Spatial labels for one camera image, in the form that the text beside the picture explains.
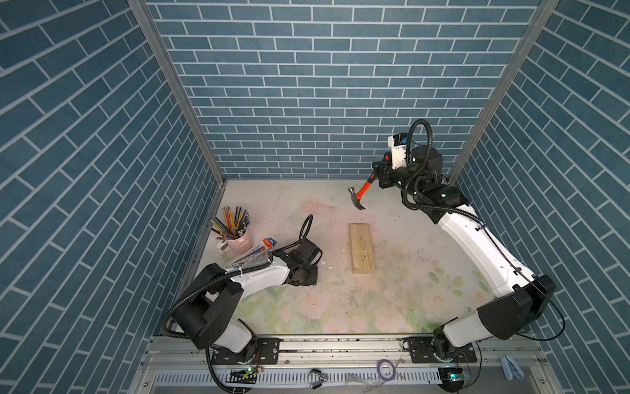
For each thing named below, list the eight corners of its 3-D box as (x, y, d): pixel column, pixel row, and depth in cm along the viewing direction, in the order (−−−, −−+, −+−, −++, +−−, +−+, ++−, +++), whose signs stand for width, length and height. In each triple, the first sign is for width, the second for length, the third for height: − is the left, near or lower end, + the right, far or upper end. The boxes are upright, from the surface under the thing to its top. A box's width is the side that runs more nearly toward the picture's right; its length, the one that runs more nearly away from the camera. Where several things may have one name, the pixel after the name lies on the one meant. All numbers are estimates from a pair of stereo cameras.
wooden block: (352, 273, 92) (353, 269, 89) (349, 228, 105) (350, 223, 102) (374, 273, 92) (375, 269, 89) (368, 229, 105) (369, 223, 102)
